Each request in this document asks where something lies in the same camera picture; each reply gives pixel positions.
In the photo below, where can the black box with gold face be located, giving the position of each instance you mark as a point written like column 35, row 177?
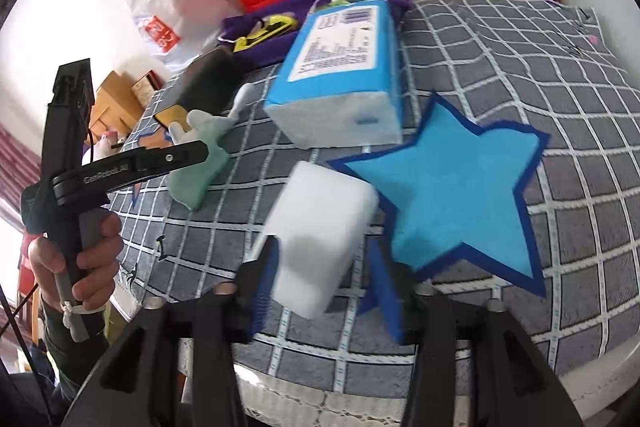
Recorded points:
column 205, row 82

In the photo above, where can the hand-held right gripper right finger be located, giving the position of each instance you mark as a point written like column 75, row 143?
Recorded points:
column 389, row 297

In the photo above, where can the yellow packet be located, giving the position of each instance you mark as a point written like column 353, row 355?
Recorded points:
column 265, row 31

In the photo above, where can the white plastic bag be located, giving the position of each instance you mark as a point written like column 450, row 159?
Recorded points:
column 165, row 2

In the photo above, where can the grey plaid star blanket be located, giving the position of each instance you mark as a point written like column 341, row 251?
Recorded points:
column 575, row 117

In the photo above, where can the white sponge block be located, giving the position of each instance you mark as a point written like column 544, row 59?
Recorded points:
column 320, row 227

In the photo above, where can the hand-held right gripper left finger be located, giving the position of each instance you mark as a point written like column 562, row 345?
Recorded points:
column 265, row 289

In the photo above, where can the person's left hand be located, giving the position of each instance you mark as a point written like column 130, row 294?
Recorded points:
column 95, row 252

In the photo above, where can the pink striped curtain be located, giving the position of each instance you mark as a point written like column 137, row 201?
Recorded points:
column 15, row 167

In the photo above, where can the brown patterned box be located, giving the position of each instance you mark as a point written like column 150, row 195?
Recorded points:
column 147, row 86

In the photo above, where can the person's left forearm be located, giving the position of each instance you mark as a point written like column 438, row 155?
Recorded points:
column 70, row 357

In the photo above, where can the purple fabric storage box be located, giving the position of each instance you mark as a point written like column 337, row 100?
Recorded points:
column 270, row 52

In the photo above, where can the pale green plush toy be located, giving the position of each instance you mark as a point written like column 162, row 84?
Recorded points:
column 200, row 172

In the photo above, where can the blue tissue pack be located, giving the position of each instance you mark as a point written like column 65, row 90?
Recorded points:
column 340, row 67

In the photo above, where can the wooden cabinet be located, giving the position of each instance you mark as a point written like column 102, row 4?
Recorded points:
column 112, row 107

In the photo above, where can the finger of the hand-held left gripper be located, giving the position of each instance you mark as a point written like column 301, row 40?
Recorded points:
column 180, row 155

